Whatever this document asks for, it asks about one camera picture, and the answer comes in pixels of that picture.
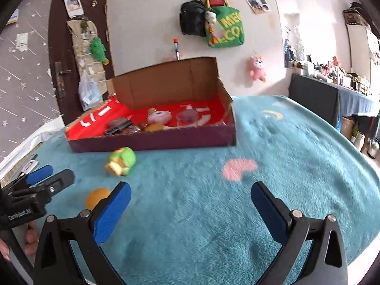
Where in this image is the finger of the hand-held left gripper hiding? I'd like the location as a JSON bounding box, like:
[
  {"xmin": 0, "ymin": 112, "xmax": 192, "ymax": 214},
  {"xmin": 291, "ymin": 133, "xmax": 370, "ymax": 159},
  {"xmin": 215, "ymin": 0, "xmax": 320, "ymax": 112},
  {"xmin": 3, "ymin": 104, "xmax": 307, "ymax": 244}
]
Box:
[
  {"xmin": 11, "ymin": 169, "xmax": 75, "ymax": 211},
  {"xmin": 2, "ymin": 165, "xmax": 54, "ymax": 194}
]

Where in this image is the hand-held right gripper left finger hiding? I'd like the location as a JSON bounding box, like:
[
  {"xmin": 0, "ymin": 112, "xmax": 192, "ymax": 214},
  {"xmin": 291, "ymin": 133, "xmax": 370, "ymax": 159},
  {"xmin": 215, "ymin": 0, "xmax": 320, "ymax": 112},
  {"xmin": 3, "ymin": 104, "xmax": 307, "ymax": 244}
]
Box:
[{"xmin": 33, "ymin": 181, "xmax": 132, "ymax": 285}]

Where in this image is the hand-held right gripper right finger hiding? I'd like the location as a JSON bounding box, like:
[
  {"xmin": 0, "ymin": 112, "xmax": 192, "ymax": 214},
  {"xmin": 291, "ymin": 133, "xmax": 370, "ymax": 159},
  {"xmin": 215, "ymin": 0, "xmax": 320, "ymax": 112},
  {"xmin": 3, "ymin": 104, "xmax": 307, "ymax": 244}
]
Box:
[{"xmin": 251, "ymin": 181, "xmax": 348, "ymax": 285}]

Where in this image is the cardboard box with red lining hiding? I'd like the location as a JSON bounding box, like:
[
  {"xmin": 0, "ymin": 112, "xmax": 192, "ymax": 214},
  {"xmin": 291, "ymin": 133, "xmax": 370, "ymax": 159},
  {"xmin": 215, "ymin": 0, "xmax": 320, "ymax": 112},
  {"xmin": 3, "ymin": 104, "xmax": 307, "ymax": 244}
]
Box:
[{"xmin": 65, "ymin": 56, "xmax": 237, "ymax": 153}]

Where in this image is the person's left hand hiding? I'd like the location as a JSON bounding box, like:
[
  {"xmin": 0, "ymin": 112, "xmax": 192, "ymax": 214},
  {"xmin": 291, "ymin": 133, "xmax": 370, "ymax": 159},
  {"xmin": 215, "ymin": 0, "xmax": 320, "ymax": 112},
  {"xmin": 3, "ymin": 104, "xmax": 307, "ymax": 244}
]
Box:
[{"xmin": 0, "ymin": 221, "xmax": 39, "ymax": 261}]

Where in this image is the green squishy toy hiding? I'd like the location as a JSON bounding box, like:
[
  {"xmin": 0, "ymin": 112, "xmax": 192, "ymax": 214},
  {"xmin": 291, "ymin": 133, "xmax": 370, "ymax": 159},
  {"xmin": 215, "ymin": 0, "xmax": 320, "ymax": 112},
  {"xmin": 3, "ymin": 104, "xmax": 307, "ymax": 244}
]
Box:
[{"xmin": 104, "ymin": 147, "xmax": 137, "ymax": 176}]

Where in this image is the teal fleece blanket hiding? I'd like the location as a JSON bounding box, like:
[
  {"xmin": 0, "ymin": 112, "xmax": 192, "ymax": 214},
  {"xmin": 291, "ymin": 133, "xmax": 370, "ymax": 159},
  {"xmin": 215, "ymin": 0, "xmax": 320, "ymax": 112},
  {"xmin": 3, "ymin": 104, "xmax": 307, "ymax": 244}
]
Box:
[{"xmin": 0, "ymin": 95, "xmax": 380, "ymax": 285}]

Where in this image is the black cylinder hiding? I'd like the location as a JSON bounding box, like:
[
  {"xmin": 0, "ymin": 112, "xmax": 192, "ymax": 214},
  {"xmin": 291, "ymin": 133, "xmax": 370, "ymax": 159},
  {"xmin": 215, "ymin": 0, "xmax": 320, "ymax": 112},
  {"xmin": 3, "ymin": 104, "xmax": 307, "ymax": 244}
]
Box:
[{"xmin": 104, "ymin": 121, "xmax": 133, "ymax": 135}]

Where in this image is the white plastic bag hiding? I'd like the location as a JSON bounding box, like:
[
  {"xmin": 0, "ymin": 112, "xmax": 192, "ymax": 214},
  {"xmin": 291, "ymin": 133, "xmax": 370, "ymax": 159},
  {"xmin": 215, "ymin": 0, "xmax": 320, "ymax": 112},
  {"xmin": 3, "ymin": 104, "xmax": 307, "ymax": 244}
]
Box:
[{"xmin": 78, "ymin": 70, "xmax": 104, "ymax": 112}]

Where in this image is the pink plush toy with crown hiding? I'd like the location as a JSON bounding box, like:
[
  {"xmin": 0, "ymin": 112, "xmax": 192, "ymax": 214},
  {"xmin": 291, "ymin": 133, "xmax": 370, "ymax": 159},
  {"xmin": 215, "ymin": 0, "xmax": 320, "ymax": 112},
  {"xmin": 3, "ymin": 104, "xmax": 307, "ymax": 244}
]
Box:
[{"xmin": 147, "ymin": 108, "xmax": 173, "ymax": 125}]

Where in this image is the black cloth covered desk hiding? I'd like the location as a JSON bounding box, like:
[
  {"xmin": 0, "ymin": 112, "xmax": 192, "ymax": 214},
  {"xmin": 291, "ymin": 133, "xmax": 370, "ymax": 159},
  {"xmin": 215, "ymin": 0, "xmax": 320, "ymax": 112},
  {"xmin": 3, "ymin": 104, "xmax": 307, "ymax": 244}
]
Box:
[{"xmin": 289, "ymin": 74, "xmax": 380, "ymax": 138}]

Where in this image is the clear plastic cup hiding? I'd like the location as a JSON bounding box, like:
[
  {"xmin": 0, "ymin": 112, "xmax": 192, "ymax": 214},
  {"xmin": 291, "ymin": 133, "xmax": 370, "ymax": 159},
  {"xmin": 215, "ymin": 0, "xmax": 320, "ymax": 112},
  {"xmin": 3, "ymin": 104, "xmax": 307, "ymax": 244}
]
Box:
[{"xmin": 176, "ymin": 105, "xmax": 199, "ymax": 128}]

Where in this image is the metal kettle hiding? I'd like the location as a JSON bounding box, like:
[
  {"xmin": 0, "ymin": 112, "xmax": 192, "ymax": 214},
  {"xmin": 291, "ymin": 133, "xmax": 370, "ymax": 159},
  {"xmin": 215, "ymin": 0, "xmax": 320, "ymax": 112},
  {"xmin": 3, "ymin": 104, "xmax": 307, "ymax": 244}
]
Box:
[{"xmin": 367, "ymin": 138, "xmax": 380, "ymax": 159}]

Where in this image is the beige hanging organizer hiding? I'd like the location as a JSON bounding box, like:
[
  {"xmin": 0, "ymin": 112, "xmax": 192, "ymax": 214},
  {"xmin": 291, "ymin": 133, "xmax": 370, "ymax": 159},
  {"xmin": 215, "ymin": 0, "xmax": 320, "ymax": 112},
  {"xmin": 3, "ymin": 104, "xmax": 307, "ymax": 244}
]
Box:
[{"xmin": 66, "ymin": 18, "xmax": 107, "ymax": 84}]

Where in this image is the green plush toy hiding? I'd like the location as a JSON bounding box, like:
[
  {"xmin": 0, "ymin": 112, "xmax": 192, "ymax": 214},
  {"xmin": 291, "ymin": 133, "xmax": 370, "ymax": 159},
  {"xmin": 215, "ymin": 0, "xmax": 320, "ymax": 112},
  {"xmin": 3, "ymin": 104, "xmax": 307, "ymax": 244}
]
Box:
[{"xmin": 90, "ymin": 37, "xmax": 110, "ymax": 66}]

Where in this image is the dark brown door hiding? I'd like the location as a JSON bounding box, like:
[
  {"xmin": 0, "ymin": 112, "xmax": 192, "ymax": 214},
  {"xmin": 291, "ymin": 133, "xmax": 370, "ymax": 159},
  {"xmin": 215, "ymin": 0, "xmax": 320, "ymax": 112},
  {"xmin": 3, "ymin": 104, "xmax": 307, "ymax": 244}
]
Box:
[{"xmin": 49, "ymin": 0, "xmax": 115, "ymax": 125}]

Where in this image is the blue cloth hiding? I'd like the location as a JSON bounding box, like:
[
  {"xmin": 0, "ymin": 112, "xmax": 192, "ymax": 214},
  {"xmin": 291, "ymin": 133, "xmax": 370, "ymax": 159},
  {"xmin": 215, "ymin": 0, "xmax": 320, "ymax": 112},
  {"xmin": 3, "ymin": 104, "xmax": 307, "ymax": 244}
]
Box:
[{"xmin": 338, "ymin": 87, "xmax": 380, "ymax": 118}]

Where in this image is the pink hanging plush toy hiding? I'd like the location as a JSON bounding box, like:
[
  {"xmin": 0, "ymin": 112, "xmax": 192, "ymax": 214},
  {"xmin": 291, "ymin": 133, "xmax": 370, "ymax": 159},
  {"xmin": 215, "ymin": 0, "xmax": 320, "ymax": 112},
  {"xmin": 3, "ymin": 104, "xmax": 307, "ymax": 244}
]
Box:
[{"xmin": 249, "ymin": 56, "xmax": 266, "ymax": 82}]

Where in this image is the row of small desk items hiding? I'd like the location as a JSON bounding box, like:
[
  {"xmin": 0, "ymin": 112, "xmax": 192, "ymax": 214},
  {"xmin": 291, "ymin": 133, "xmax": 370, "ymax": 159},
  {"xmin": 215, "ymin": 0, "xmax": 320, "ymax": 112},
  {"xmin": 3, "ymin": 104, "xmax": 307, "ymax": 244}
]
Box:
[{"xmin": 292, "ymin": 55, "xmax": 375, "ymax": 95}]

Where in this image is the photo on door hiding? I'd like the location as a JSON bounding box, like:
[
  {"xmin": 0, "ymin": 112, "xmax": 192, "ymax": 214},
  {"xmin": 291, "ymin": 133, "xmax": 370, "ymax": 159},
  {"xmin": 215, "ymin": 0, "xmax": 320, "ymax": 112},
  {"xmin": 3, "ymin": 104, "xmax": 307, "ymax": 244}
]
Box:
[{"xmin": 63, "ymin": 0, "xmax": 84, "ymax": 18}]

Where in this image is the green tote bag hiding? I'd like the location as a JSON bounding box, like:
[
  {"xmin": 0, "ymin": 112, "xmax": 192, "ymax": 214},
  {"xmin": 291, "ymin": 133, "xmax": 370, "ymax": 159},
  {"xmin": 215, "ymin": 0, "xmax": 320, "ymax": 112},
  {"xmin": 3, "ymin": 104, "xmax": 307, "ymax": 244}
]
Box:
[{"xmin": 207, "ymin": 6, "xmax": 245, "ymax": 48}]

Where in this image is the white cabinet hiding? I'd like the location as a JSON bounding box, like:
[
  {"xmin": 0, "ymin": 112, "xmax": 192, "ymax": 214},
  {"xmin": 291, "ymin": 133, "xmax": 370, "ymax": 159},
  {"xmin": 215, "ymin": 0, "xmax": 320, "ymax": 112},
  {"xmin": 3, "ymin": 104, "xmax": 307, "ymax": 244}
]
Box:
[{"xmin": 343, "ymin": 2, "xmax": 380, "ymax": 90}]

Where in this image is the black backpack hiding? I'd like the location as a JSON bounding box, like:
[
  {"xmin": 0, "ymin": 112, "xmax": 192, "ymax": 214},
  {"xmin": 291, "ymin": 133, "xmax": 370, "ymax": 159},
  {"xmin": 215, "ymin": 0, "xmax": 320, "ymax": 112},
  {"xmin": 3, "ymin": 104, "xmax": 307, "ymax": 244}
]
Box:
[{"xmin": 180, "ymin": 0, "xmax": 207, "ymax": 38}]

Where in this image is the brass door handle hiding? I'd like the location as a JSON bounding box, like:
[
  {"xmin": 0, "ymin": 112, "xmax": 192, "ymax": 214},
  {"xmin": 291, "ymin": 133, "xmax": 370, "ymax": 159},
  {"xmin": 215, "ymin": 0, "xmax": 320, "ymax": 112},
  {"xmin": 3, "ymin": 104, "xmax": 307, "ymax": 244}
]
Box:
[{"xmin": 54, "ymin": 62, "xmax": 72, "ymax": 98}]

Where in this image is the white wall switch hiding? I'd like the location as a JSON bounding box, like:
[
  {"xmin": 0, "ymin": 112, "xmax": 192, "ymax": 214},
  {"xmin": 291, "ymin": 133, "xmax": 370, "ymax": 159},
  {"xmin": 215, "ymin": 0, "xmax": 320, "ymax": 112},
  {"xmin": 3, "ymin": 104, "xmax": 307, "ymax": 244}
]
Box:
[{"xmin": 16, "ymin": 33, "xmax": 29, "ymax": 50}]

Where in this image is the wall photo print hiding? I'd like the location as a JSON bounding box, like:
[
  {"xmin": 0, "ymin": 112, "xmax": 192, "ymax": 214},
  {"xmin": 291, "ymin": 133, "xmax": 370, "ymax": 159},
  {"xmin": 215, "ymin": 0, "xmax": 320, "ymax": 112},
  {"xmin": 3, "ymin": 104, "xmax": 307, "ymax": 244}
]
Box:
[{"xmin": 241, "ymin": 0, "xmax": 271, "ymax": 15}]

